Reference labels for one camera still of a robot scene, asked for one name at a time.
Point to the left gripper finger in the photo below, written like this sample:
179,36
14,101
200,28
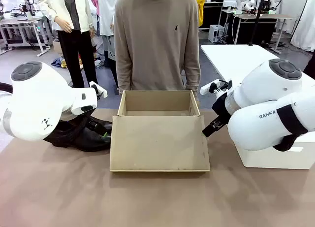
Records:
106,138
99,128

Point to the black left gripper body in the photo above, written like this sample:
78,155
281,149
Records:
89,121

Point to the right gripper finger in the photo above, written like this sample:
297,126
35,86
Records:
208,132
220,123

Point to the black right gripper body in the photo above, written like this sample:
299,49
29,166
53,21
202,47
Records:
221,106

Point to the brown cardboard shoe box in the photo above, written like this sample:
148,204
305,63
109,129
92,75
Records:
157,143

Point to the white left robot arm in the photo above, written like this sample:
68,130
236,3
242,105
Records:
37,101

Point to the person right forearm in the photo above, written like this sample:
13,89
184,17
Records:
123,74

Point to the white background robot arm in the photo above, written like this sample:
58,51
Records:
274,0
242,1

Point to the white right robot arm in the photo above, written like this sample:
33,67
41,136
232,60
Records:
265,89

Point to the person left forearm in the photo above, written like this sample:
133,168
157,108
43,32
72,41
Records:
193,74

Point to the white side table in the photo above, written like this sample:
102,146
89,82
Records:
233,57

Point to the clothes pile on floor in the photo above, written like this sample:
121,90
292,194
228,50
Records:
59,63

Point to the mannequin in white jacket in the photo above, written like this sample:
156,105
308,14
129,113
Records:
73,52

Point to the small cardboard carton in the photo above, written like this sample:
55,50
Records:
57,47

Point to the person beige sweater torso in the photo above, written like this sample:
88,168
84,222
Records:
157,40

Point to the black tripod pole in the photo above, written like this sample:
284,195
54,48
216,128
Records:
257,20

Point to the long desk with dark panel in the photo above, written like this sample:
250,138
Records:
265,16

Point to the yellow hanging garment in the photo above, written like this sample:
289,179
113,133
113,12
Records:
202,5

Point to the white curtain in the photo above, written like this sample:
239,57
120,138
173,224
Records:
305,20

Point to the grey desk with white legs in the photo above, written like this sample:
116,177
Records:
22,21

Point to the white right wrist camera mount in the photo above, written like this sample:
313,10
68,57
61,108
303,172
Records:
216,85

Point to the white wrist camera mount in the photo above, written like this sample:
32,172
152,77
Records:
216,85
94,87

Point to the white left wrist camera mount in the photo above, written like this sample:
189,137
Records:
94,87

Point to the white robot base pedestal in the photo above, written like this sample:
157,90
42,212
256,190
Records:
270,159

